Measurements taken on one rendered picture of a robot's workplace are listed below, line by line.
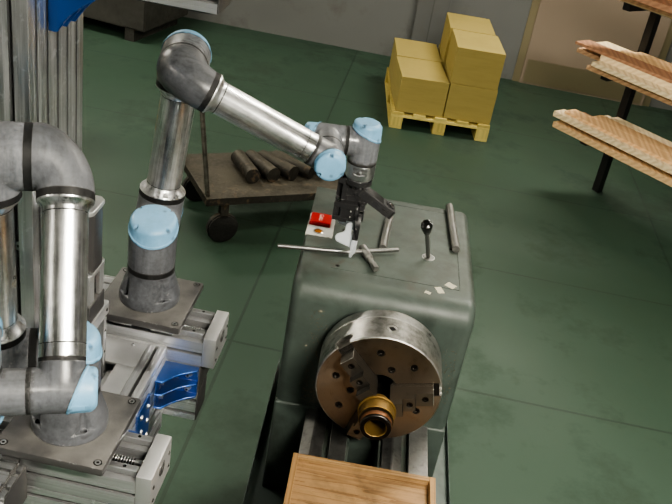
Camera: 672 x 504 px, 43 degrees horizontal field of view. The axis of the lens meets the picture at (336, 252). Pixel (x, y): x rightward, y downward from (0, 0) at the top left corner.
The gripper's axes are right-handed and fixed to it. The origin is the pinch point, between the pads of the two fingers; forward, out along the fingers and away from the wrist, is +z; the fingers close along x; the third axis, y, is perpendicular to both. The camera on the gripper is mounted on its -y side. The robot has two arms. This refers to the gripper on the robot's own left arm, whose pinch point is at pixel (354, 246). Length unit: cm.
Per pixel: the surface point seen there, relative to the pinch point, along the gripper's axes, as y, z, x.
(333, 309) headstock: 2.5, 10.3, 16.6
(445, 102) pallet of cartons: -56, 103, -444
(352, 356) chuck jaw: -3.9, 10.2, 35.5
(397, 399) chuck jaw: -16.4, 18.2, 38.3
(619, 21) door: -212, 55, -619
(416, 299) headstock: -18.1, 4.6, 13.8
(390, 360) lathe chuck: -13.3, 11.8, 32.1
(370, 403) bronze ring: -10.0, 17.5, 42.5
